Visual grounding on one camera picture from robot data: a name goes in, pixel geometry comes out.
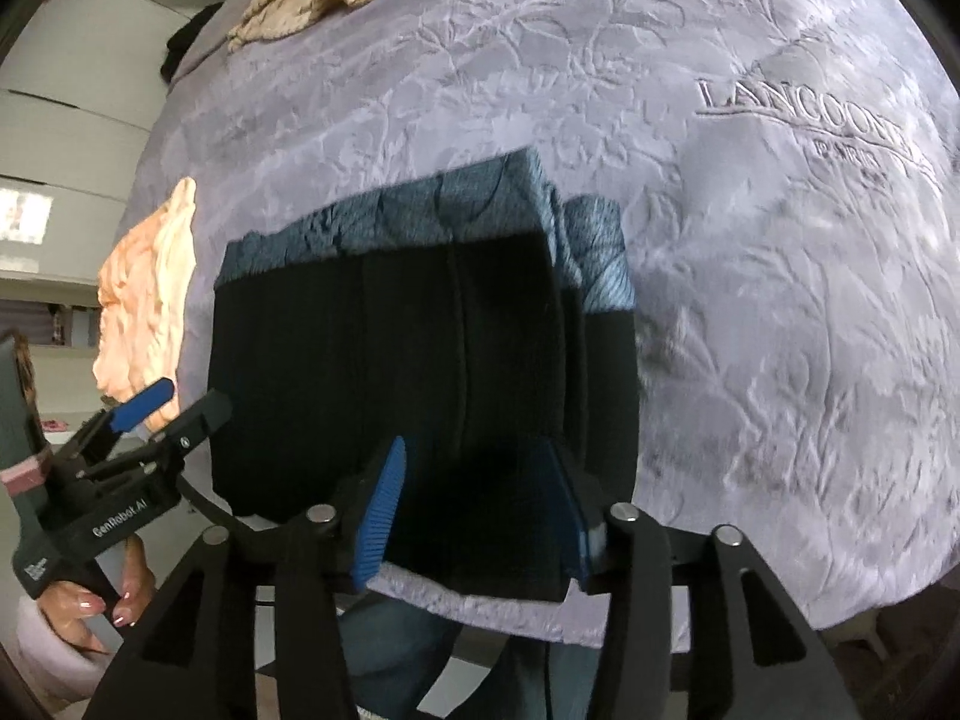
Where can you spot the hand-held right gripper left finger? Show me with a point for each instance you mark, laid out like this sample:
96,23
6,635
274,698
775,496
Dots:
381,517

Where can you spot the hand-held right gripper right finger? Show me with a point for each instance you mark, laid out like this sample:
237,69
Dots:
568,514

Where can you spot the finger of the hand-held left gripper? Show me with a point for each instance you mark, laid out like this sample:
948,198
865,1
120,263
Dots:
199,420
142,405

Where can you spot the black pants with grey waistband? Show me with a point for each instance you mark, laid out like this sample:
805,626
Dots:
337,360

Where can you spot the person's left hand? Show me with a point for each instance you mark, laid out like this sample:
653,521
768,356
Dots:
94,611

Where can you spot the peach crumpled cloth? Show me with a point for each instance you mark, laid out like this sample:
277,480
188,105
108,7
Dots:
146,300

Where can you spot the white round object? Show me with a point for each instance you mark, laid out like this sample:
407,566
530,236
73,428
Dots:
45,652

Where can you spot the lavender embossed blanket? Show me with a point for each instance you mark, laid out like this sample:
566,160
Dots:
750,315

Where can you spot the white wardrobe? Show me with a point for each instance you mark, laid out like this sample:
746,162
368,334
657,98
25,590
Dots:
67,90

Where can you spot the black cloth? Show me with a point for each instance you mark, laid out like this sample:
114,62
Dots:
184,37

